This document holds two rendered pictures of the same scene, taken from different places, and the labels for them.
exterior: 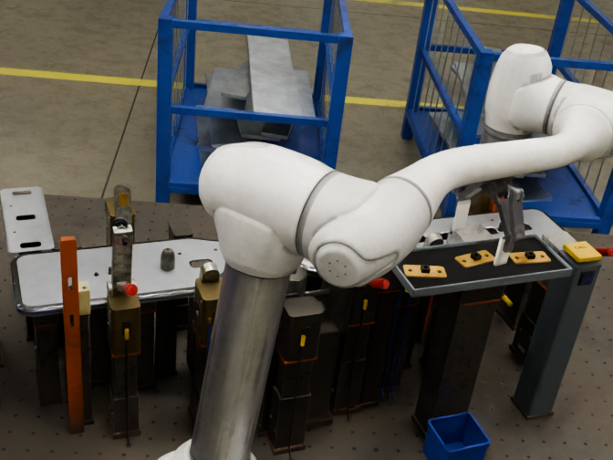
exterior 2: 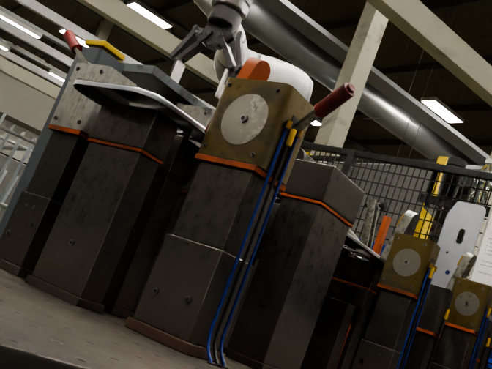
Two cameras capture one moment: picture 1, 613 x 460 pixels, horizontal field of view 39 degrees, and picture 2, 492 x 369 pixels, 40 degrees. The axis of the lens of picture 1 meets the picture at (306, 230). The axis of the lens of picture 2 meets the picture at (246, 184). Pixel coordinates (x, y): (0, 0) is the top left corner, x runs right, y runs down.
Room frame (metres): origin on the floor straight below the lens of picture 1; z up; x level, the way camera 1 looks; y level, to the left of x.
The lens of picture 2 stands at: (2.90, -0.88, 0.77)
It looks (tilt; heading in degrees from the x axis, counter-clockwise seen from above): 10 degrees up; 152
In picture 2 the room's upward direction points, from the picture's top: 21 degrees clockwise
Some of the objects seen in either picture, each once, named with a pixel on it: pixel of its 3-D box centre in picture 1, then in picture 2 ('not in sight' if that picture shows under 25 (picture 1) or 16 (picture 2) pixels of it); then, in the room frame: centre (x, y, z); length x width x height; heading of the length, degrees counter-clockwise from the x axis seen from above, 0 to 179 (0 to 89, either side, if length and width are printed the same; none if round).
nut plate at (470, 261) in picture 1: (475, 256); not in sight; (1.51, -0.35, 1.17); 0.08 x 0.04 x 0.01; 123
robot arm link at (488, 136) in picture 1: (504, 140); (231, 2); (1.51, -0.35, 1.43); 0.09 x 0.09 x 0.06
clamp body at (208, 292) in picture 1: (210, 362); not in sight; (1.41, 0.17, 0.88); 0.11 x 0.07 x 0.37; 24
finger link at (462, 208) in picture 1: (461, 215); (224, 85); (1.57, -0.32, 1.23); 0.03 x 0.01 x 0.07; 123
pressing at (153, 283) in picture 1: (316, 249); (326, 233); (1.73, -0.03, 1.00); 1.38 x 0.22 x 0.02; 114
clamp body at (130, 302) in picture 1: (125, 371); not in sight; (1.36, 0.34, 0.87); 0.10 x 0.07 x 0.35; 24
